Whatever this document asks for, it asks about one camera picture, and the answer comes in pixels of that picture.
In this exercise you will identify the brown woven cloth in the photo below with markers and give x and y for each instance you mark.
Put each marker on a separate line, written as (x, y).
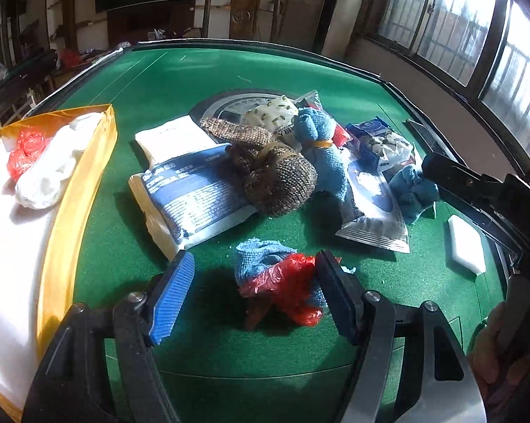
(278, 180)

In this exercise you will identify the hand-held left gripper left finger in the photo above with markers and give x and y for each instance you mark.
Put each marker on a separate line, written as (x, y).
(173, 300)

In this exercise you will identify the white and blue wipes packet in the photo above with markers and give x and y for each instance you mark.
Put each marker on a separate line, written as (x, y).
(370, 211)

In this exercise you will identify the small red plastic piece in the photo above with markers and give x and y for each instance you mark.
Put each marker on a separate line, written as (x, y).
(342, 134)

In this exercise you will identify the blue towel with rubber band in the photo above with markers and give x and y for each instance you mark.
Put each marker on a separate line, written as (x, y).
(324, 163)

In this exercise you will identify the barred window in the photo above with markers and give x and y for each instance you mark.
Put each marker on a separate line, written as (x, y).
(445, 13)

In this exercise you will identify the clear plastic packet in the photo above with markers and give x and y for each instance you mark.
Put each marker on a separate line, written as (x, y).
(311, 99)

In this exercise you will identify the white green-dotted cloth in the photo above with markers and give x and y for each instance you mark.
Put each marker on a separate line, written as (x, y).
(269, 112)

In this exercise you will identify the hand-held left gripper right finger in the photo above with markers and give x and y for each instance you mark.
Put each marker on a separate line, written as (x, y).
(335, 302)

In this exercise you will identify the black round table disc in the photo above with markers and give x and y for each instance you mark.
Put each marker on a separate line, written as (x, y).
(220, 105)

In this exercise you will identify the red plastic bag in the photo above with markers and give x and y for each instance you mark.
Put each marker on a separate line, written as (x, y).
(287, 282)
(27, 150)

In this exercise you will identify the small blue cloth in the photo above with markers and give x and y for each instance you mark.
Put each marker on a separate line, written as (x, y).
(412, 189)

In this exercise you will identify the white tissue packet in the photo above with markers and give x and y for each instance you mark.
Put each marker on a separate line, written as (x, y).
(172, 139)

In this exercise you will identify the yellow cardboard box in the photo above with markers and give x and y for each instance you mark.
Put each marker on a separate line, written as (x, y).
(57, 246)

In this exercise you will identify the white foam block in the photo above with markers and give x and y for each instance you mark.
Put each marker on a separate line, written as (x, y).
(465, 244)

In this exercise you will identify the wooden chair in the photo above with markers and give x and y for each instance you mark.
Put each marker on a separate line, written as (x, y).
(242, 17)

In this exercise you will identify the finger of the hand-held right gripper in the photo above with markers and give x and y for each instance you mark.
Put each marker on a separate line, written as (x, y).
(463, 180)

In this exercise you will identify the blue cotton ball packet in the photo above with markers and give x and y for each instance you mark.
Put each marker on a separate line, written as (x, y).
(379, 141)

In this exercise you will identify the person's right hand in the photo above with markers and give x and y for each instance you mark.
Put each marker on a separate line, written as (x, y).
(485, 357)

